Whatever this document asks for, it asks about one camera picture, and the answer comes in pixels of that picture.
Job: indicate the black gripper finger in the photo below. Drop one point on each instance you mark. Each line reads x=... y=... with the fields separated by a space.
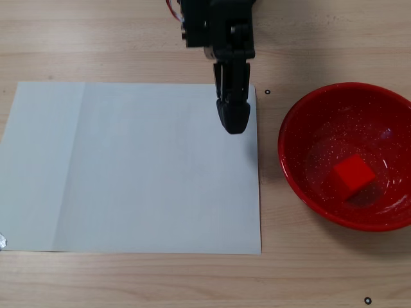
x=237 y=115
x=220 y=109

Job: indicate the red cube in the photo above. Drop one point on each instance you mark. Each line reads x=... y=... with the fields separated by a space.
x=353 y=176

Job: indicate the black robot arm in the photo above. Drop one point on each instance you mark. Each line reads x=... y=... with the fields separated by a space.
x=224 y=8

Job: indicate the red speckled bowl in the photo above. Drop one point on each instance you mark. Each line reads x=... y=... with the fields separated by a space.
x=305 y=128

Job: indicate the white paper sheet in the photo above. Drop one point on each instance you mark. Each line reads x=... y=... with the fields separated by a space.
x=128 y=176

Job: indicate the grey tape piece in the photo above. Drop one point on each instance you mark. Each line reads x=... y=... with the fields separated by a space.
x=2 y=242

